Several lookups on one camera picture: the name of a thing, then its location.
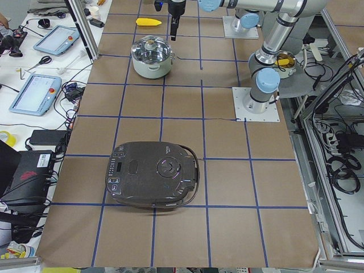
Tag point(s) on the blue teach pendant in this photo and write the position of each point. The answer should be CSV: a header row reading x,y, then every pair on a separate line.
x,y
36,95
59,40

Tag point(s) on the black handled scissors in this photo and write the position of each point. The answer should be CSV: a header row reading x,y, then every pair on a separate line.
x,y
44,60

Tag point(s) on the glass pot lid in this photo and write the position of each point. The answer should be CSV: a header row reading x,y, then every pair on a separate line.
x,y
151,50

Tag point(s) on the black gripper near cooker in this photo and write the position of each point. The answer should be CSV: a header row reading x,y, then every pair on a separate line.
x,y
176,7

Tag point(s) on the bowl with yellow item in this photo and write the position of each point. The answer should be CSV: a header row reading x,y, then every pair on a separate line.
x,y
285,64

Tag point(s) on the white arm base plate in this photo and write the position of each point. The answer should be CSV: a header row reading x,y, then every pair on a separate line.
x,y
248,110

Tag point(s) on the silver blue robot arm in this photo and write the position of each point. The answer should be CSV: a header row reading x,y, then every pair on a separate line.
x,y
265,79

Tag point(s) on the second white arm base plate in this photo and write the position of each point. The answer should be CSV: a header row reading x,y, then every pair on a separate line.
x,y
234,30

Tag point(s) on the yellow corn cob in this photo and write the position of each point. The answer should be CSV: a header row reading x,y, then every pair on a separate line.
x,y
148,22

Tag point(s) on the dark brown rice cooker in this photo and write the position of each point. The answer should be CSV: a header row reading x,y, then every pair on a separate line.
x,y
151,174

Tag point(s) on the yellow tape roll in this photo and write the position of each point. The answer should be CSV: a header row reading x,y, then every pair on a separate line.
x,y
7,138

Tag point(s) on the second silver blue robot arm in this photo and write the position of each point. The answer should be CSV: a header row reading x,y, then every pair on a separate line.
x,y
245,19

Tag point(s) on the black power adapter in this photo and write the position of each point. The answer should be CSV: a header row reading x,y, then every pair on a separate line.
x,y
47,137

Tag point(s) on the pale green steel pot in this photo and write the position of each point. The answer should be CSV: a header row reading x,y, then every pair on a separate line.
x,y
153,71

